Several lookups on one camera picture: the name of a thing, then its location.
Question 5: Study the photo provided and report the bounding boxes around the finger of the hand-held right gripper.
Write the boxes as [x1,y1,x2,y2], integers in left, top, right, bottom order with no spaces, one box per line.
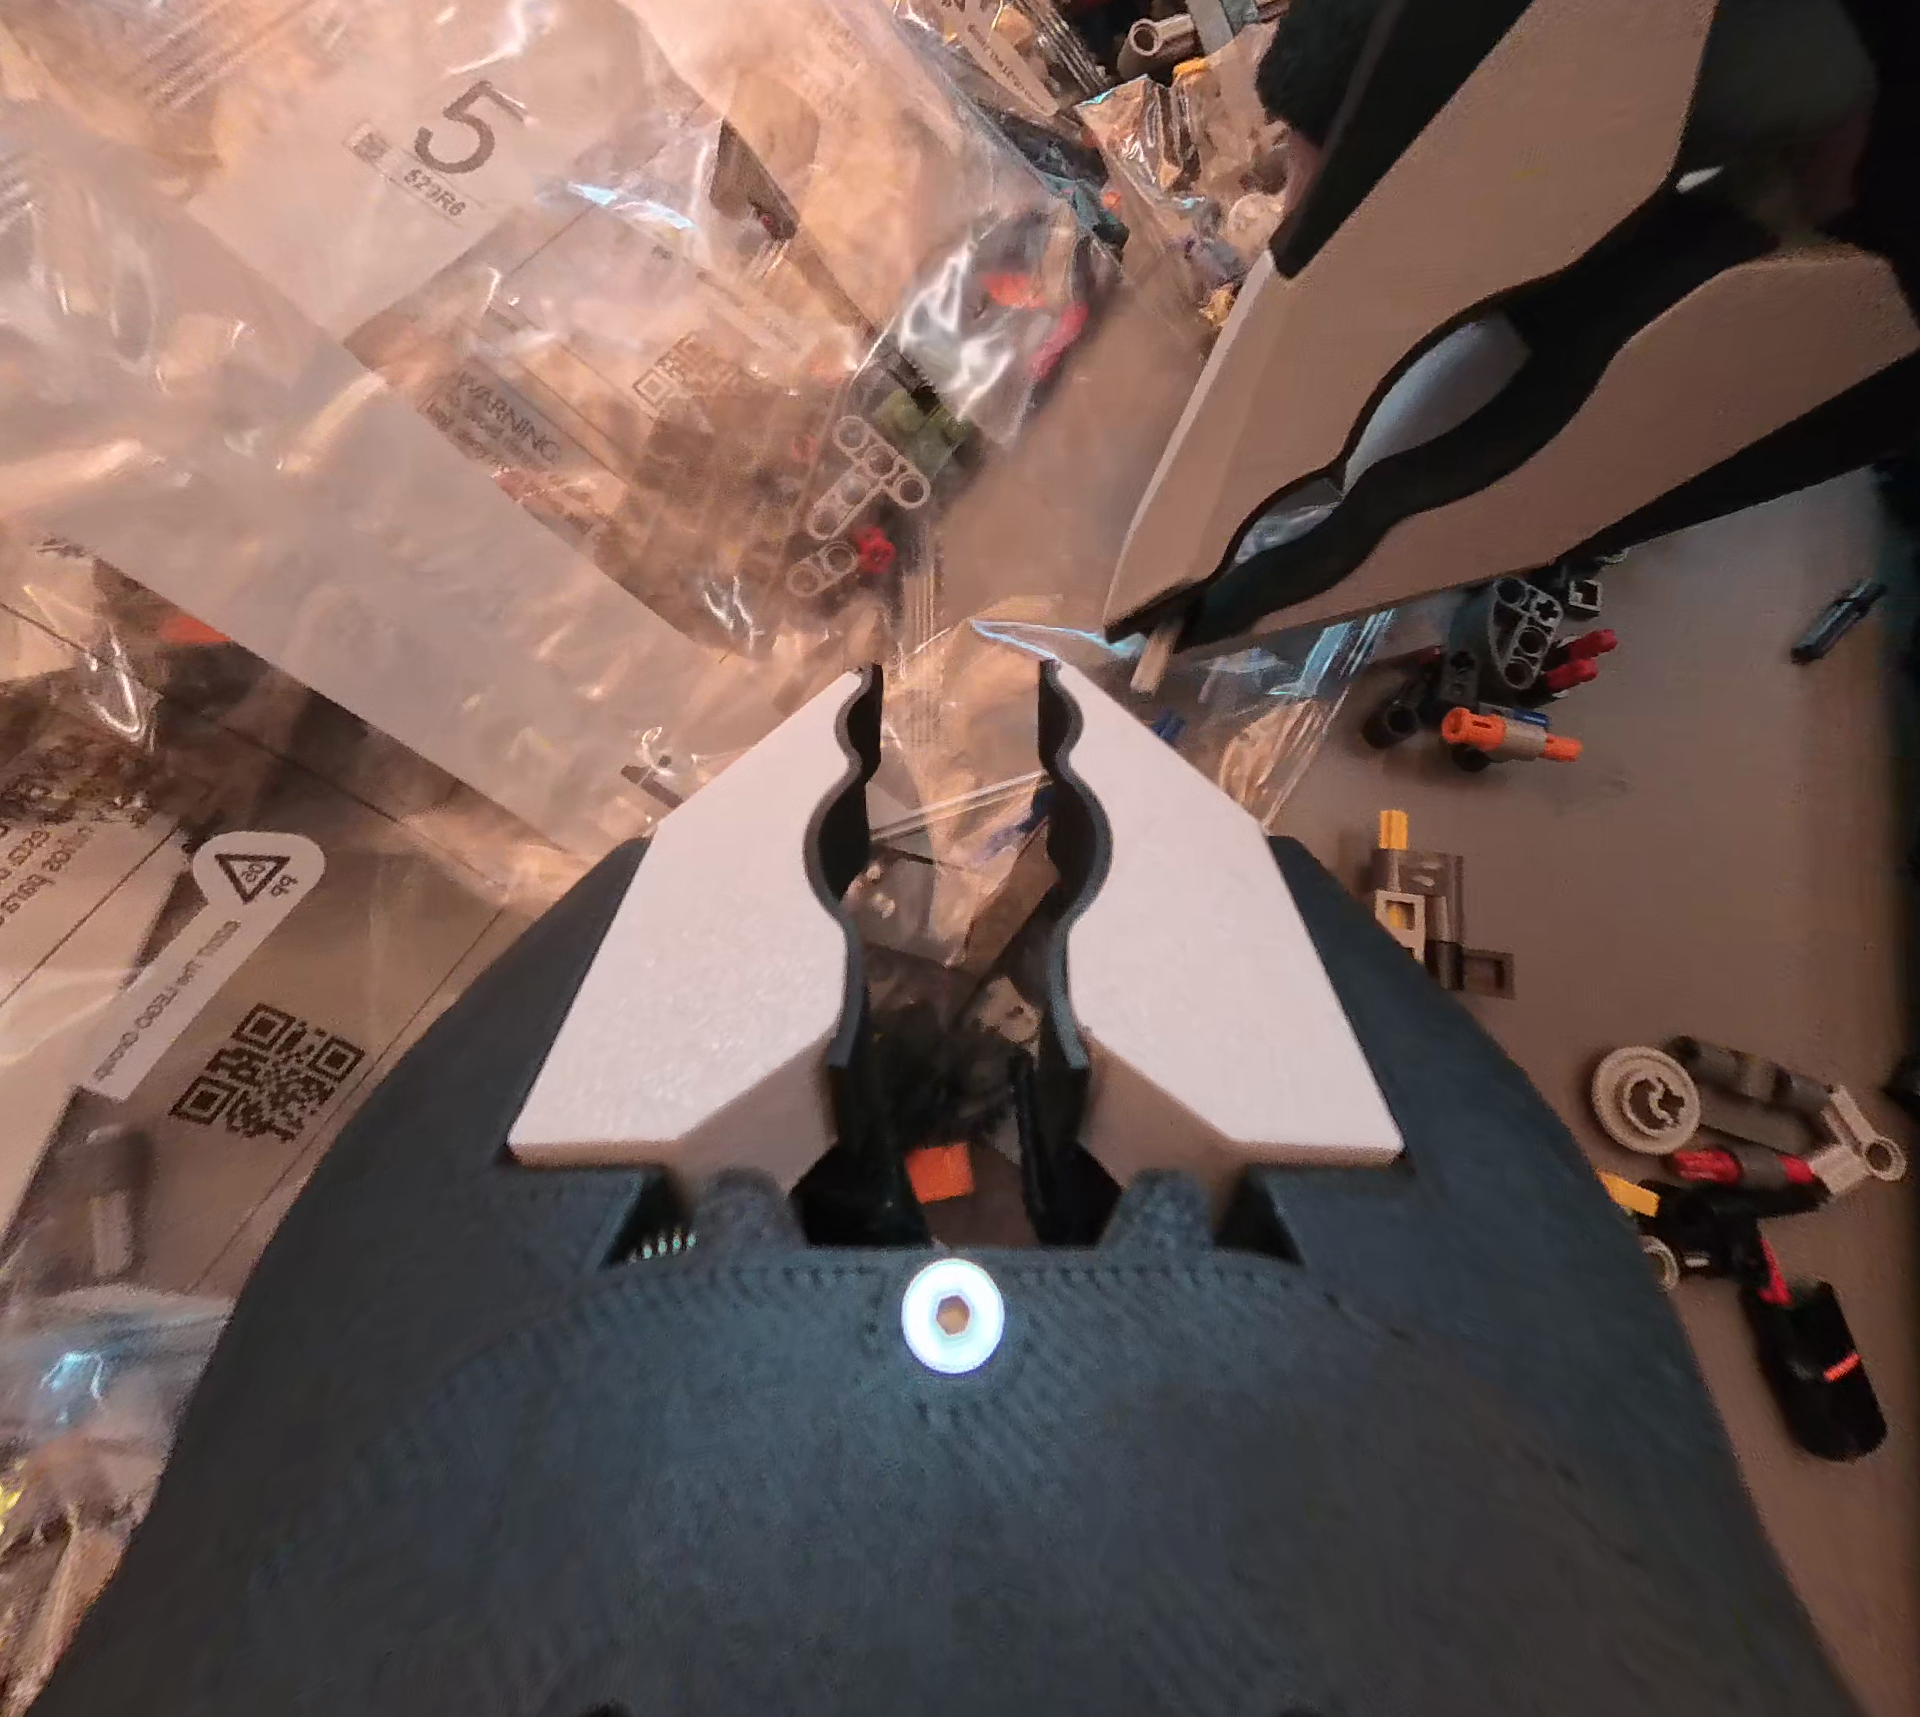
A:
[1097,0,1726,636]
[1182,250,1920,664]

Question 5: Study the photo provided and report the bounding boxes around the pile of clear lego bags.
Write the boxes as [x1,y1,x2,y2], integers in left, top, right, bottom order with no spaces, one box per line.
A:
[0,0,1352,1598]

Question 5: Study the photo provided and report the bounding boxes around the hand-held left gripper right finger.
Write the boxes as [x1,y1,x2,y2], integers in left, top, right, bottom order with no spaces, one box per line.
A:
[1024,661,1410,1249]

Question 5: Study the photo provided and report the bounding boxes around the light grey lego T beam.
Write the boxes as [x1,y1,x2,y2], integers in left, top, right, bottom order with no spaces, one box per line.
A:
[785,415,935,598]

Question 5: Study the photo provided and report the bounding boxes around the grey yellow lego connector assembly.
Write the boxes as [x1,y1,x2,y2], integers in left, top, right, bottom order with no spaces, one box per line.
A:
[1365,810,1518,1000]

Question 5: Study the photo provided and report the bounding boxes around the black lego panel red stripe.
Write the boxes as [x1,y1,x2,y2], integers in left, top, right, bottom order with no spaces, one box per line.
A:
[1751,1272,1889,1462]

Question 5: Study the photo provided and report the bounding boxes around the orange grey lego pin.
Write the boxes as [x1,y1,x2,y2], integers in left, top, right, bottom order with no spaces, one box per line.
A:
[1438,706,1586,769]

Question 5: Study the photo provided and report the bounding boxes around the large clear bag white label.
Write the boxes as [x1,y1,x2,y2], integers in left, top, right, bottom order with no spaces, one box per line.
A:
[180,0,1116,762]

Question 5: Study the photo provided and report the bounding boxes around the orange blue black connector cluster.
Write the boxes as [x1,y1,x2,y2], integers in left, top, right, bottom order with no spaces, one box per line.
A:
[1360,651,1488,752]

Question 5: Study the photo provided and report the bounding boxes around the grey lego pulley wheel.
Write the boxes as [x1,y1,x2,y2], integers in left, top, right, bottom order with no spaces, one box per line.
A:
[1587,1040,1706,1159]

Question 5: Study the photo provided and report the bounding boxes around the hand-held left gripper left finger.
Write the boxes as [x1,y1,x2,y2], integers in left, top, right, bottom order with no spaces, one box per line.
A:
[505,667,906,1249]

